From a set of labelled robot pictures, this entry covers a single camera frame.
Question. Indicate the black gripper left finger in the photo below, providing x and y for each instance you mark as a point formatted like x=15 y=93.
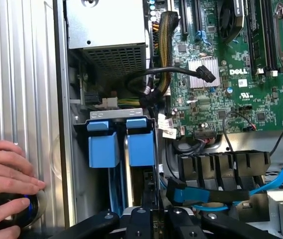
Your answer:
x=139 y=221

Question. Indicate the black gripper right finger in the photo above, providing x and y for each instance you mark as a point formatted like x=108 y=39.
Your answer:
x=179 y=221

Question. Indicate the empty blue disk carrier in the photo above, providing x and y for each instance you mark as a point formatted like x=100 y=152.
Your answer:
x=102 y=152

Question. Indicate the person's bare hand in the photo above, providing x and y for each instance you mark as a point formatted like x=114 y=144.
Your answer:
x=4 y=169

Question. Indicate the white label tag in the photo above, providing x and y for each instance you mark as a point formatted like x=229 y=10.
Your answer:
x=166 y=122

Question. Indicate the hard drive in blue caddy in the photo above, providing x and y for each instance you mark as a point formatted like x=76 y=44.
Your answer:
x=116 y=113

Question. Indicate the silver finned heatsink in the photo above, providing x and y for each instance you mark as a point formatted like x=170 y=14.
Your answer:
x=193 y=79

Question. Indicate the green Dell motherboard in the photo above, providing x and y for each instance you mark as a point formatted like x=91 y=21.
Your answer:
x=256 y=99

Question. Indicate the open metal PC case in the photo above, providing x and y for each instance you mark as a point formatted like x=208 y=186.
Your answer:
x=61 y=74

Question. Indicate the installed RAM stick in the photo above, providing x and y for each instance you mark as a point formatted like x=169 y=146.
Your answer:
x=254 y=37

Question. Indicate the silver power supply unit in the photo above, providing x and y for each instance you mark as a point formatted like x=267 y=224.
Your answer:
x=106 y=25

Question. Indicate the black expansion slot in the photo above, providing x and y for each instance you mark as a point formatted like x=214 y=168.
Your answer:
x=198 y=15
x=184 y=17

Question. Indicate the black graphics card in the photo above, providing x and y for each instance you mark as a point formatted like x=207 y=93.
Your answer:
x=231 y=22

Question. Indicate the black RAM slot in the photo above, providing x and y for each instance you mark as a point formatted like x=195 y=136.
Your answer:
x=271 y=37

